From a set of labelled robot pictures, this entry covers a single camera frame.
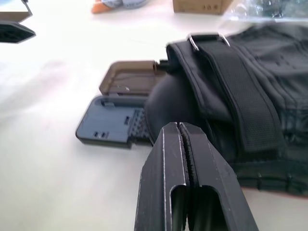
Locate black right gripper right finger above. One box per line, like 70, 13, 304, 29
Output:
179, 122, 260, 231

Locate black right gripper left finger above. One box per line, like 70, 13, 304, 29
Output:
134, 121, 191, 231

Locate orange and grey tool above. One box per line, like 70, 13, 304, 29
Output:
91, 0, 149, 14

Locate brown cardboard box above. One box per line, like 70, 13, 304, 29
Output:
172, 0, 227, 16

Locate black padded strap glove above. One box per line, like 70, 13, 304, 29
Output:
145, 21, 308, 196

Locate dark grey plastic case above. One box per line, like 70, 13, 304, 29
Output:
75, 59, 172, 149

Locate clear plastic bag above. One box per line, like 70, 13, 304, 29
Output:
220, 0, 308, 29

